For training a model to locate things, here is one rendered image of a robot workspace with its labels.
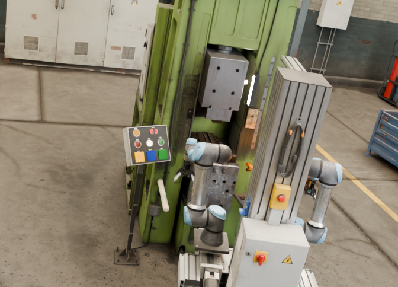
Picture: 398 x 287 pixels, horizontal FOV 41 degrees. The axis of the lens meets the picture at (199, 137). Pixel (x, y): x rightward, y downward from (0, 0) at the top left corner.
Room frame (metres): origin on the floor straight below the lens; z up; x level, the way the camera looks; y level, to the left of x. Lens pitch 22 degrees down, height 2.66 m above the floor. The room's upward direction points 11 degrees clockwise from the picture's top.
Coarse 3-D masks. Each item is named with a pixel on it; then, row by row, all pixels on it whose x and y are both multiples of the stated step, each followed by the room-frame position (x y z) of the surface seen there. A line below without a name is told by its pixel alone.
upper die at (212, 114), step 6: (198, 102) 4.22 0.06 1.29; (204, 108) 3.98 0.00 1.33; (210, 108) 3.90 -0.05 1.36; (204, 114) 3.94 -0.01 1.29; (210, 114) 3.90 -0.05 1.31; (216, 114) 3.91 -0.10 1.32; (222, 114) 3.92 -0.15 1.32; (228, 114) 3.93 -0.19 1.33; (222, 120) 3.93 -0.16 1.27; (228, 120) 3.94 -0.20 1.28
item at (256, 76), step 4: (276, 8) 4.12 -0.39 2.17; (276, 12) 4.12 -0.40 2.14; (272, 24) 4.11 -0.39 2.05; (268, 40) 4.11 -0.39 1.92; (264, 52) 4.11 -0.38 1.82; (260, 64) 4.11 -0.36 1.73; (256, 76) 4.08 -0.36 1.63; (252, 80) 4.11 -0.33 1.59; (256, 80) 4.08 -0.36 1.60; (252, 84) 4.09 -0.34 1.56; (256, 84) 4.09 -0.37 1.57; (252, 88) 4.08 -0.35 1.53; (256, 88) 4.09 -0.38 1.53; (252, 92) 4.08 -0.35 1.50; (252, 96) 4.08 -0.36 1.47; (248, 100) 4.10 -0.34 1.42; (252, 100) 4.08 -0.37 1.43; (248, 104) 4.09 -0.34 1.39; (252, 104) 4.09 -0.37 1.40
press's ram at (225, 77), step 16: (208, 48) 4.15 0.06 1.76; (208, 64) 3.90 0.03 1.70; (224, 64) 3.91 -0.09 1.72; (240, 64) 3.94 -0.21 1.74; (208, 80) 3.88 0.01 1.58; (224, 80) 3.91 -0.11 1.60; (240, 80) 3.94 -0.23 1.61; (208, 96) 3.89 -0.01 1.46; (224, 96) 3.92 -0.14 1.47; (240, 96) 3.95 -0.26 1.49
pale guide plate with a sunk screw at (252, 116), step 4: (248, 108) 4.11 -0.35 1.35; (248, 112) 4.10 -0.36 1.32; (252, 112) 4.11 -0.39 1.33; (256, 112) 4.11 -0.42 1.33; (248, 116) 4.10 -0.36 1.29; (252, 116) 4.12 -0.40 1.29; (256, 116) 4.12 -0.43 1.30; (248, 120) 4.10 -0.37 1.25; (252, 120) 4.11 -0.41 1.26; (248, 124) 4.10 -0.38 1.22; (252, 124) 4.11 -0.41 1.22; (252, 128) 4.11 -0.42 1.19
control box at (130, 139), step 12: (132, 132) 3.59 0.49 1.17; (144, 132) 3.65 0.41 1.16; (156, 132) 3.71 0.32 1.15; (132, 144) 3.55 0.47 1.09; (144, 144) 3.61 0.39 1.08; (156, 144) 3.67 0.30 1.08; (168, 144) 3.73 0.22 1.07; (132, 156) 3.51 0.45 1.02; (144, 156) 3.57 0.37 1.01; (156, 156) 3.63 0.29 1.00; (168, 156) 3.69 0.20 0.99
